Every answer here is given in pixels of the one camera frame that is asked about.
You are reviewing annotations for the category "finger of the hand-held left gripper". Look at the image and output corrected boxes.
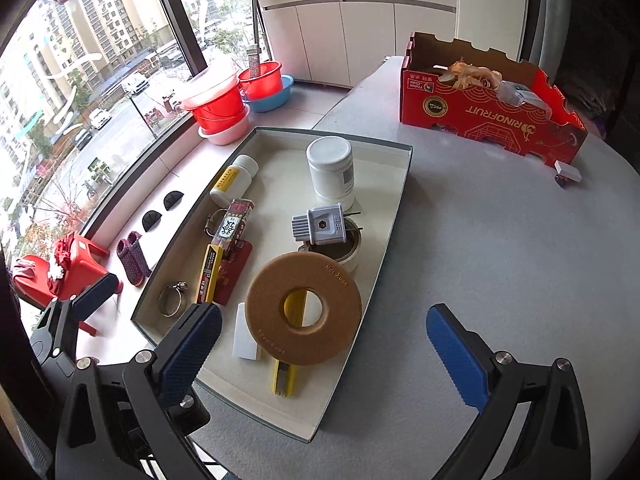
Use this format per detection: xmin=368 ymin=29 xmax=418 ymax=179
xmin=47 ymin=275 xmax=125 ymax=334

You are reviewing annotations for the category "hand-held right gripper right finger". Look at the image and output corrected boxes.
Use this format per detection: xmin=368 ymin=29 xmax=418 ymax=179
xmin=426 ymin=302 xmax=591 ymax=480

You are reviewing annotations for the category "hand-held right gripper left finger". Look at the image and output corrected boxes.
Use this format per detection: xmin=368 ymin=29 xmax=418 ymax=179
xmin=55 ymin=302 xmax=224 ymax=480

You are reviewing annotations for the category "white rectangular block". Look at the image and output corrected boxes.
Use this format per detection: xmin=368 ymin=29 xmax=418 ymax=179
xmin=232 ymin=301 xmax=263 ymax=362

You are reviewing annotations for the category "metal hose clamp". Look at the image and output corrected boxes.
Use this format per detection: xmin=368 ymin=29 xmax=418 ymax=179
xmin=159 ymin=281 xmax=190 ymax=317
xmin=203 ymin=208 xmax=231 ymax=237

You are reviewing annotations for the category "small yellow utility knife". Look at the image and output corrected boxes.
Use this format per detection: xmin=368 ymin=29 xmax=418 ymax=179
xmin=196 ymin=242 xmax=225 ymax=306

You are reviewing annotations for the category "brown tape ring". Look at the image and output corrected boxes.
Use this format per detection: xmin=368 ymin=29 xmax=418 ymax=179
xmin=245 ymin=251 xmax=363 ymax=365

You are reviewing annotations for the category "long yellow utility knife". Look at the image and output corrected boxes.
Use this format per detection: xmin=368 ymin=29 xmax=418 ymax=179
xmin=270 ymin=285 xmax=314 ymax=399

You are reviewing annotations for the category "small red patterned box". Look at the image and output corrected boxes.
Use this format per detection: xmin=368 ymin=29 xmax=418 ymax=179
xmin=212 ymin=198 xmax=255 ymax=261

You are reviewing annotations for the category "white tape roll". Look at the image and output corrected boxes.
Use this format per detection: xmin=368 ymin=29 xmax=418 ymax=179
xmin=297 ymin=232 xmax=365 ymax=275

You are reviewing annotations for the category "grey shallow tray box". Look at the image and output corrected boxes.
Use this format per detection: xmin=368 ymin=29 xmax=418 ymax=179
xmin=131 ymin=126 xmax=414 ymax=444

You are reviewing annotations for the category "white bottle yellow label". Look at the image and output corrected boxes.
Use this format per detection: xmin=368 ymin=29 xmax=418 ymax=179
xmin=209 ymin=154 xmax=260 ymax=208

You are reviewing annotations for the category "white plug adapter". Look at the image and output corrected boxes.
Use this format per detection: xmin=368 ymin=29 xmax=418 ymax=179
xmin=291 ymin=202 xmax=364 ymax=247

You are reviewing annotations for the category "white plastic jar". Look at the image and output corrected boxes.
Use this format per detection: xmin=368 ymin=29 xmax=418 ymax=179
xmin=306 ymin=136 xmax=357 ymax=210

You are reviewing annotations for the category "maroon slipper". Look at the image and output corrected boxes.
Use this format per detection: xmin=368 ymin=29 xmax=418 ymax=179
xmin=127 ymin=231 xmax=153 ymax=281
xmin=116 ymin=240 xmax=144 ymax=289

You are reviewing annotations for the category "red white cloth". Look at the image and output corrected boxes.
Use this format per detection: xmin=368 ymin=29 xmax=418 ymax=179
xmin=50 ymin=237 xmax=77 ymax=281

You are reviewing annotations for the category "red plastic stool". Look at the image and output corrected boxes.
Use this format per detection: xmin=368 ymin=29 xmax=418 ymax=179
xmin=11 ymin=234 xmax=124 ymax=339

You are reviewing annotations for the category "white basin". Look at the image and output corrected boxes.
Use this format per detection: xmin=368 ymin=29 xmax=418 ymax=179
xmin=197 ymin=105 xmax=251 ymax=147

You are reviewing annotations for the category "translucent red basin stack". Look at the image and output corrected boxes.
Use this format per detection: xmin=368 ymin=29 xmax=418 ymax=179
xmin=180 ymin=62 xmax=251 ymax=136

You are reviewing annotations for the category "small white box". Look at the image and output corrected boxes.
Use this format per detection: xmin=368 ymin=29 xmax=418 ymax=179
xmin=554 ymin=160 xmax=584 ymax=184

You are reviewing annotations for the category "red cardboard box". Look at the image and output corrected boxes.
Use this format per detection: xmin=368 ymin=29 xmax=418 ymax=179
xmin=399 ymin=31 xmax=589 ymax=169

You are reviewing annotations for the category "blue basin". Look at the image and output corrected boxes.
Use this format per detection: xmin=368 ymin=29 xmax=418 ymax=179
xmin=245 ymin=75 xmax=296 ymax=114

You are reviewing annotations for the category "clear plastic packet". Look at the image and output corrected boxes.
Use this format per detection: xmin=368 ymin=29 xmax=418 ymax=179
xmin=496 ymin=80 xmax=554 ymax=114

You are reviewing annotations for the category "beige dried flower bunch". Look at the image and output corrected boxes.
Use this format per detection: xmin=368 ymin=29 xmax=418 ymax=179
xmin=434 ymin=59 xmax=504 ymax=92

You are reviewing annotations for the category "white cabinet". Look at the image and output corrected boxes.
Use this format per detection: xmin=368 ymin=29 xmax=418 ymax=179
xmin=255 ymin=0 xmax=531 ymax=89

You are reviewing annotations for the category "metal handled brush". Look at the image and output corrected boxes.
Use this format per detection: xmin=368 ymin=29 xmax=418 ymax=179
xmin=246 ymin=0 xmax=265 ymax=81

